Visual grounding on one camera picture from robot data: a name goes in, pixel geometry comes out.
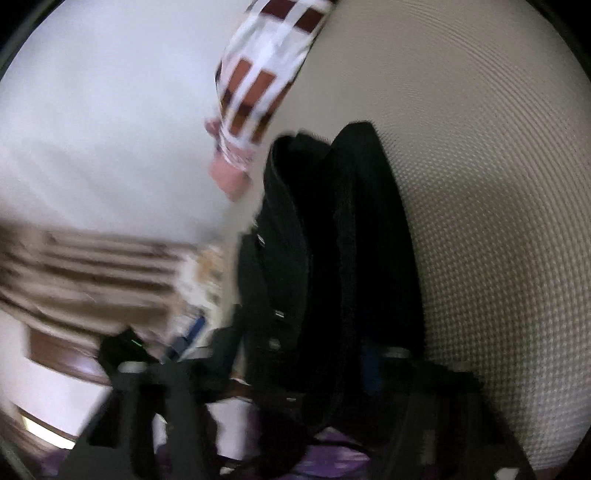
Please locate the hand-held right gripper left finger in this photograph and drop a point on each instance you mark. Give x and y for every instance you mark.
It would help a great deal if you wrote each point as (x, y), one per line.
(175, 392)

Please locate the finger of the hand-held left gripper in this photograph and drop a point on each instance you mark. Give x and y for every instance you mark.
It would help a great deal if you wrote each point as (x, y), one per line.
(196, 328)

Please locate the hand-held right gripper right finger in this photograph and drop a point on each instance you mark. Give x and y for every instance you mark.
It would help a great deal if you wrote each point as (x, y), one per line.
(371, 369)

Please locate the black pants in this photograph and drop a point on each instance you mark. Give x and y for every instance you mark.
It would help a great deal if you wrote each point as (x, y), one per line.
(323, 258)

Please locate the person's purple printed clothing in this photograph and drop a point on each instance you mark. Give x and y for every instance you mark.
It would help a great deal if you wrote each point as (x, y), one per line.
(323, 454)

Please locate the beige textured mattress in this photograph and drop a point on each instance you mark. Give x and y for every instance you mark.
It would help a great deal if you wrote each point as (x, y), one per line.
(485, 184)

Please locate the beige barred bed frame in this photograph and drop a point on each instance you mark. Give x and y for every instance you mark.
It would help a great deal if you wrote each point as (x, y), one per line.
(92, 272)

